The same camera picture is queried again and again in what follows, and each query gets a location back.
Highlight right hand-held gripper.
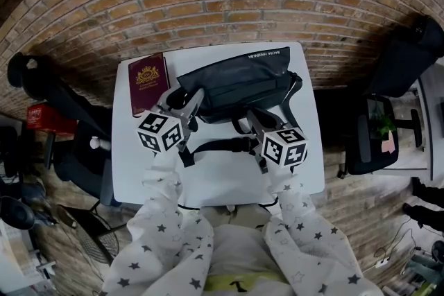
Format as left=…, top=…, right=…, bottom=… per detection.
left=246, top=107, right=309, bottom=175

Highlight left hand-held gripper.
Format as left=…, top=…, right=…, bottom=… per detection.
left=137, top=86, right=206, bottom=154

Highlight person's left forearm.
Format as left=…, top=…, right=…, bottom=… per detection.
left=102, top=152, right=215, bottom=296

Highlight person's right forearm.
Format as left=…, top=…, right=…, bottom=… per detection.
left=262, top=168, right=382, bottom=296

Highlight maroon gold-crest book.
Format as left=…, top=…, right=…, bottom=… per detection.
left=128, top=52, right=171, bottom=119

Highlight small white cylinder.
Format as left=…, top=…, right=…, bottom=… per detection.
left=89, top=137, right=112, bottom=150

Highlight person's beige trousers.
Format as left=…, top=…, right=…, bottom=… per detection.
left=200, top=204, right=275, bottom=232

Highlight small green plant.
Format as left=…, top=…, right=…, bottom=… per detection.
left=370, top=114, right=396, bottom=139

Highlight pink paper note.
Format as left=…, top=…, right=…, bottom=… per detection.
left=381, top=131, right=396, bottom=154

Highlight person's torso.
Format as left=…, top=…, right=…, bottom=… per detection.
left=204, top=223, right=289, bottom=296

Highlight red box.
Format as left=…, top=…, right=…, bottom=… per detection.
left=26, top=103, right=78, bottom=136

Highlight black office chair with plant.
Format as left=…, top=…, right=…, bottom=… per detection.
left=345, top=15, right=444, bottom=180

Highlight grey desk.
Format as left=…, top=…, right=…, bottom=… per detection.
left=377, top=62, right=444, bottom=181

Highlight dark blue machine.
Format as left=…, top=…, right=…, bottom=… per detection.
left=0, top=180, right=60, bottom=229

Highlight black floor cable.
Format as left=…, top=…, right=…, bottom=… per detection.
left=373, top=218, right=422, bottom=261

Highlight metal frame equipment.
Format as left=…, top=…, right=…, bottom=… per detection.
left=405, top=241, right=444, bottom=288

